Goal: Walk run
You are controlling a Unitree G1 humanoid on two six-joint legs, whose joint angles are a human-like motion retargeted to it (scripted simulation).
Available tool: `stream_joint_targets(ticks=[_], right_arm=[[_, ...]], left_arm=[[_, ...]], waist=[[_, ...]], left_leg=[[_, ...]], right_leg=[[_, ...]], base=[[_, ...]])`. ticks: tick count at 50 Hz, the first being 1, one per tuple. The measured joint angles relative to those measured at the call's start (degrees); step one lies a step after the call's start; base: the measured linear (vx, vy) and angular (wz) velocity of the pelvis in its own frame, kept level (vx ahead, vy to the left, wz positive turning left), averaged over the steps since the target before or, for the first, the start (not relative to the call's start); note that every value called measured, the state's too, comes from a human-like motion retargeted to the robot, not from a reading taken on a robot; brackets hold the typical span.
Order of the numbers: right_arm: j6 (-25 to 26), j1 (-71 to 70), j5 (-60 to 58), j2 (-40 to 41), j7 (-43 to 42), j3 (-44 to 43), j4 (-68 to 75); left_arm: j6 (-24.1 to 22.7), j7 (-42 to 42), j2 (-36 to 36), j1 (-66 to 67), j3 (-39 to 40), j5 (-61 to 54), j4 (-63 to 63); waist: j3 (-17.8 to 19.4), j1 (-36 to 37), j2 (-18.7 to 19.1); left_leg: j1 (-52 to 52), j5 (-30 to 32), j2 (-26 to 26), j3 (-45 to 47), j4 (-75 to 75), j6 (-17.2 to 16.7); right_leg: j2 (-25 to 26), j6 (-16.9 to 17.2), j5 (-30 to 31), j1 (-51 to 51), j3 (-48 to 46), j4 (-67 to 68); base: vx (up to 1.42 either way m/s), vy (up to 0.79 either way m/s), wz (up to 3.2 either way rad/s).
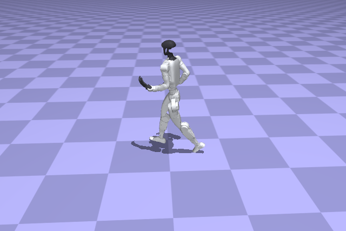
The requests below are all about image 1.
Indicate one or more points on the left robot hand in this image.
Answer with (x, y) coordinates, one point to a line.
(144, 84)

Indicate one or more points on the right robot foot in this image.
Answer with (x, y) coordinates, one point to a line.
(157, 139)

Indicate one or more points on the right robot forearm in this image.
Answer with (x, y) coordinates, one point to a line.
(182, 79)

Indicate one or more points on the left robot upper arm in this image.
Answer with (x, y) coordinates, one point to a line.
(165, 73)

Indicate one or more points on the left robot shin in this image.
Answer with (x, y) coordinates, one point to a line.
(188, 133)

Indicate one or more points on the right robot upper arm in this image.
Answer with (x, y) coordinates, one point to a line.
(182, 66)

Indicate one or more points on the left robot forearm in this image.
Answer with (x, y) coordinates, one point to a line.
(159, 87)

